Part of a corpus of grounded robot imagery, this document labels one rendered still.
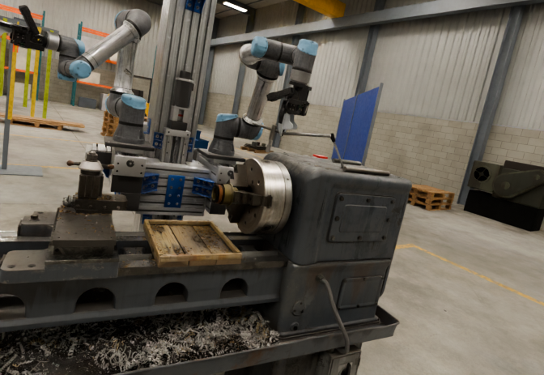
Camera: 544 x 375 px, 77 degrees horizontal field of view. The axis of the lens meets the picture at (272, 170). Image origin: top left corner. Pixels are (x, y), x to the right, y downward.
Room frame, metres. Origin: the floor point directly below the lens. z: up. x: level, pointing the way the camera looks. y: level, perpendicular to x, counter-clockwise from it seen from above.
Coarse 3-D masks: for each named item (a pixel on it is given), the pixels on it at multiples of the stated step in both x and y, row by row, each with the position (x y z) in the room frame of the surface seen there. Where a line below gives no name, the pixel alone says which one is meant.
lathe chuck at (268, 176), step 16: (256, 160) 1.37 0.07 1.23; (256, 176) 1.35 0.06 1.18; (272, 176) 1.31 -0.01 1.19; (256, 192) 1.32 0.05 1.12; (272, 192) 1.28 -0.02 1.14; (256, 208) 1.30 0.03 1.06; (272, 208) 1.27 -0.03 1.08; (240, 224) 1.40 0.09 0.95; (256, 224) 1.28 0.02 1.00; (272, 224) 1.30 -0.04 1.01
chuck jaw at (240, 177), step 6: (234, 168) 1.44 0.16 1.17; (240, 168) 1.42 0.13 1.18; (234, 174) 1.39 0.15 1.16; (240, 174) 1.41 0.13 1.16; (246, 174) 1.42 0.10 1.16; (228, 180) 1.38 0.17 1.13; (234, 180) 1.38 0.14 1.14; (240, 180) 1.39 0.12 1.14; (246, 180) 1.41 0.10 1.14; (234, 186) 1.37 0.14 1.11; (240, 186) 1.38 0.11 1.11; (246, 186) 1.39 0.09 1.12
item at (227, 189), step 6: (216, 186) 1.31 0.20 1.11; (222, 186) 1.32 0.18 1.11; (228, 186) 1.32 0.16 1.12; (216, 192) 1.35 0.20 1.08; (222, 192) 1.30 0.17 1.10; (228, 192) 1.31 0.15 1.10; (216, 198) 1.29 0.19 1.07; (222, 198) 1.30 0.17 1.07; (228, 198) 1.30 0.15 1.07; (222, 204) 1.32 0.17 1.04; (228, 204) 1.32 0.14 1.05
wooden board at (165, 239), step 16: (144, 224) 1.34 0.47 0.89; (160, 224) 1.38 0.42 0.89; (176, 224) 1.42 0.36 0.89; (192, 224) 1.45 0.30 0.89; (208, 224) 1.49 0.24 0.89; (160, 240) 1.23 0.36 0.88; (176, 240) 1.27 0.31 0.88; (192, 240) 1.29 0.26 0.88; (208, 240) 1.32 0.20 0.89; (224, 240) 1.33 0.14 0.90; (160, 256) 1.06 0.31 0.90; (176, 256) 1.08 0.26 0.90; (192, 256) 1.11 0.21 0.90; (208, 256) 1.14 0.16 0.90; (224, 256) 1.17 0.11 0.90; (240, 256) 1.20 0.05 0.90
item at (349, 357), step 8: (320, 280) 1.33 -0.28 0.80; (328, 288) 1.30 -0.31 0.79; (336, 312) 1.29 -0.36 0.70; (344, 328) 1.29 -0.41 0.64; (344, 336) 1.29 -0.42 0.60; (320, 352) 1.44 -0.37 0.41; (328, 352) 1.40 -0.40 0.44; (336, 352) 1.41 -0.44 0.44; (344, 352) 1.31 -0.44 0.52; (352, 352) 1.43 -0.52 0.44; (360, 352) 1.46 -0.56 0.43; (320, 360) 1.43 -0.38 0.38; (328, 360) 1.38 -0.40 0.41; (336, 360) 1.38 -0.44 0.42; (344, 360) 1.41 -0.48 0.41; (352, 360) 1.43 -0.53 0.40; (320, 368) 1.42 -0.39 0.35; (328, 368) 1.38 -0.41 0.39; (336, 368) 1.39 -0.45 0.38; (344, 368) 1.40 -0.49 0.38; (352, 368) 1.44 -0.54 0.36
